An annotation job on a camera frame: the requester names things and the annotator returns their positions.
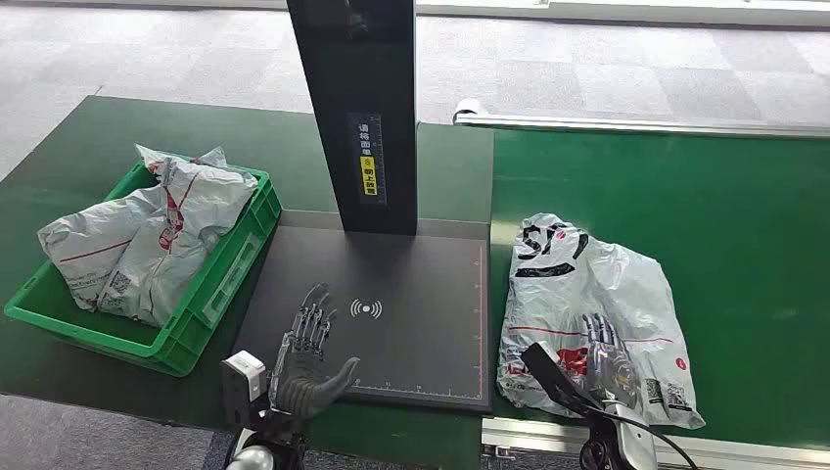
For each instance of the grey plastic mailer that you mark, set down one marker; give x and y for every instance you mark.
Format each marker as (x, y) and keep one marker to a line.
(603, 279)
(91, 250)
(188, 220)

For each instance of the green conveyor belt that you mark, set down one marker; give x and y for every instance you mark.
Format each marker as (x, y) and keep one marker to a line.
(726, 227)

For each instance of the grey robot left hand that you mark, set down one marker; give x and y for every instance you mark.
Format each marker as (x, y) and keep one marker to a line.
(303, 376)

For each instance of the black inbound scanner machine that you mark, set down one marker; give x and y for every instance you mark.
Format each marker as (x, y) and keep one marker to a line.
(415, 324)

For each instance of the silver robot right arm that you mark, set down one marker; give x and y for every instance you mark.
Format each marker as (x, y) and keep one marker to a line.
(632, 441)

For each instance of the grey plastic mailer, red line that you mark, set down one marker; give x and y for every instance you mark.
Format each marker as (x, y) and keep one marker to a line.
(91, 250)

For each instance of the grey plastic mailer, red logo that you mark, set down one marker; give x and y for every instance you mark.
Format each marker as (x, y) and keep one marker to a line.
(188, 220)

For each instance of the white conveyor front frame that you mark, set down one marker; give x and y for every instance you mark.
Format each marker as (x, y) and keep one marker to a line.
(746, 451)

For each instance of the white wall base trim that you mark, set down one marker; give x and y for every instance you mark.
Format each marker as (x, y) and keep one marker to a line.
(648, 10)

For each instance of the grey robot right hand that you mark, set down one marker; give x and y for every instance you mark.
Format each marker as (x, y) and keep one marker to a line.
(611, 370)

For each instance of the yellow and black label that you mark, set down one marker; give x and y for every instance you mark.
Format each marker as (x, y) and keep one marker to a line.
(368, 162)

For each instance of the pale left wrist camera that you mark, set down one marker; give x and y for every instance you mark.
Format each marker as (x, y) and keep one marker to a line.
(243, 383)

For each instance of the silver conveyor side rail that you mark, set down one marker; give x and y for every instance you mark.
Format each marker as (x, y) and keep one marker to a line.
(648, 124)

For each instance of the green plastic crate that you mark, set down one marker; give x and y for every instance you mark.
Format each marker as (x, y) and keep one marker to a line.
(220, 285)

